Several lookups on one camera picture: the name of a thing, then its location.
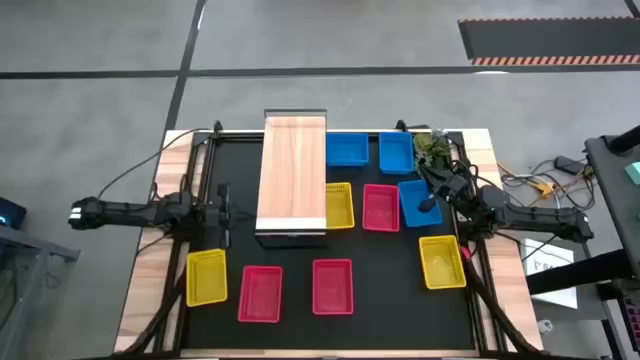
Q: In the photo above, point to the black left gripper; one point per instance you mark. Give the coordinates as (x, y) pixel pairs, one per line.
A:
(224, 220)

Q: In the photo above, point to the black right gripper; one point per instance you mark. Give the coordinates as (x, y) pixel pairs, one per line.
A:
(454, 186)

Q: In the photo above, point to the blue slotted plastic basket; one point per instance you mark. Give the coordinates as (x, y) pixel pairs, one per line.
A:
(347, 150)
(415, 218)
(396, 153)

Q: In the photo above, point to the red slotted plastic basket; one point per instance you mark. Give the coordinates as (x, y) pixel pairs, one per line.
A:
(260, 294)
(381, 208)
(332, 287)

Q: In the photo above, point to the yellow slotted plastic basket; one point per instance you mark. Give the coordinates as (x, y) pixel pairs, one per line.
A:
(206, 277)
(341, 206)
(442, 262)

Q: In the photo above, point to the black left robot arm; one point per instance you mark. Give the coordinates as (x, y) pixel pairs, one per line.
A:
(125, 211)

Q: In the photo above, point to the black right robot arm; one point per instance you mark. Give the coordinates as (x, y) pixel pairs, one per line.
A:
(540, 220)

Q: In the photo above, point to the green artificial succulent plant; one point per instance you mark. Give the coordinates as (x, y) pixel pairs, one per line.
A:
(430, 147)

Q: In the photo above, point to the small red clip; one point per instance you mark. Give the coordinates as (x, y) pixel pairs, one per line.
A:
(465, 252)

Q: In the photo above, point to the black power adapter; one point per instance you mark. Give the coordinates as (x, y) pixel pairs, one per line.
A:
(569, 164)

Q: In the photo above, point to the black table mat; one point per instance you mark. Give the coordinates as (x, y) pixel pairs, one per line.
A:
(390, 310)

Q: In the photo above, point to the black equipment stand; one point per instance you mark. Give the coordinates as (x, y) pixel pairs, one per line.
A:
(580, 272)

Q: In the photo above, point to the white cardboard box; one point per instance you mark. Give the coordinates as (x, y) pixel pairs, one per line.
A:
(560, 299)

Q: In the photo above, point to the black floor mat striped edge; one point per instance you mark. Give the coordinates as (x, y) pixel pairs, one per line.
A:
(550, 40)

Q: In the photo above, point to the black cart top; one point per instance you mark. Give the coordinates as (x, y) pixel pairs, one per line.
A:
(615, 190)

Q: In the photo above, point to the small white floor object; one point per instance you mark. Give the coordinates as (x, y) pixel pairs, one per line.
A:
(545, 326)

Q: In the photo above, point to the black pole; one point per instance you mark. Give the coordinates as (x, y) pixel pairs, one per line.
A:
(627, 140)

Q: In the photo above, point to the teal block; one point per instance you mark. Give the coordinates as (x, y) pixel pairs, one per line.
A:
(635, 172)

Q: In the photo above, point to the gray metal desk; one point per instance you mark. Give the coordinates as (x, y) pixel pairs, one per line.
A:
(30, 242)

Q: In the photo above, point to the black device with blue light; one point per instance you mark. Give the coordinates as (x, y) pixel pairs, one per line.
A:
(12, 212)

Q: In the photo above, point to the slotted storage crate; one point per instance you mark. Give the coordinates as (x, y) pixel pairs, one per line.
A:
(634, 315)

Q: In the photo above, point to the wooden shelf with black frame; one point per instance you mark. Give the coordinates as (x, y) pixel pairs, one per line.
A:
(292, 170)

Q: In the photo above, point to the black aluminium table frame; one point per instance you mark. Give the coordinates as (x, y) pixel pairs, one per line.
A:
(175, 325)

